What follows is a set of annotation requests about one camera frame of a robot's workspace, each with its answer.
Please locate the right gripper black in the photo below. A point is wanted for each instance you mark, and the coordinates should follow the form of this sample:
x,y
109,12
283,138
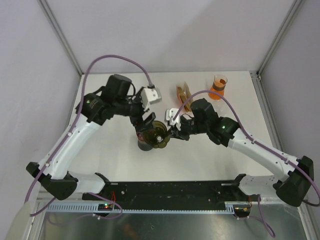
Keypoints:
x,y
175,132

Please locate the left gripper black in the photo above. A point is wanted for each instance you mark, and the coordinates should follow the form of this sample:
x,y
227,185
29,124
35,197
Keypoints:
x,y
139,124

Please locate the olive green plastic dripper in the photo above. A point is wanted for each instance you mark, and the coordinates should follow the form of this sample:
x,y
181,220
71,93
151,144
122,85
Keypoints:
x,y
157,136

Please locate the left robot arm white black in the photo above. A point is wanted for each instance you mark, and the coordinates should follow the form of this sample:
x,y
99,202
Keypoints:
x,y
92,112

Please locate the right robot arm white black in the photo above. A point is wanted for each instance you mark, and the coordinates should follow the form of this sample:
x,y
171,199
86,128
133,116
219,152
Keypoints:
x,y
228,132

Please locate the brown paper coffee filters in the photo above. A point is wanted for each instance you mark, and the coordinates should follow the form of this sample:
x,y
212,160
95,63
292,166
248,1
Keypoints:
x,y
187,100

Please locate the orange coffee filter box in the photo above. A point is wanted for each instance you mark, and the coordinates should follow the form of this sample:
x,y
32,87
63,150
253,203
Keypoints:
x,y
178,90

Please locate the clear plastic dripper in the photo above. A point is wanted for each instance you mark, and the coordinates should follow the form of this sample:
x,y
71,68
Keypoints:
x,y
221,108

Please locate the grey carafe with red rim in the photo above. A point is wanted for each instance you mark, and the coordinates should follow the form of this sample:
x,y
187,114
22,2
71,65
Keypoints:
x,y
144,146

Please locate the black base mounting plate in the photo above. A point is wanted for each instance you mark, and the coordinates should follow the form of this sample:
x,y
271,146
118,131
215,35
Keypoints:
x,y
176,194

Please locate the glass beaker with orange contents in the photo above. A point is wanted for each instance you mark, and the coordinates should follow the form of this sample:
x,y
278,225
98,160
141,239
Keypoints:
x,y
218,86

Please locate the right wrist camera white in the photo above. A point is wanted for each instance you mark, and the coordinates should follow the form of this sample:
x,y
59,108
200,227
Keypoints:
x,y
172,118

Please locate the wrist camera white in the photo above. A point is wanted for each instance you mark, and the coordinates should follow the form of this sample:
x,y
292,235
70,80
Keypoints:
x,y
172,118
150,96

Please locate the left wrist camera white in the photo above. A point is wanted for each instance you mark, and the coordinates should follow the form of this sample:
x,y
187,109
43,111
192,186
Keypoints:
x,y
150,96

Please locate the aluminium frame rail right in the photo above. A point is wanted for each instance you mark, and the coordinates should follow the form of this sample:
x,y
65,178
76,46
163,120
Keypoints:
x,y
268,120

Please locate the grey slotted cable duct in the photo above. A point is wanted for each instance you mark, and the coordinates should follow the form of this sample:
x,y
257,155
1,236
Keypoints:
x,y
104,208

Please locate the aluminium frame post left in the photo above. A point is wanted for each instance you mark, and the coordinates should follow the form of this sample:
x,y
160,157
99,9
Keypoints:
x,y
52,20

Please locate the aluminium frame post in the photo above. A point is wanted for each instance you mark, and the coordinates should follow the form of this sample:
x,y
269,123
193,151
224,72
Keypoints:
x,y
281,33
52,20

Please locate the aluminium frame post right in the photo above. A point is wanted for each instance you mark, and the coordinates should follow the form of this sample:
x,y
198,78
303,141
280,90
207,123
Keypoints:
x,y
281,33

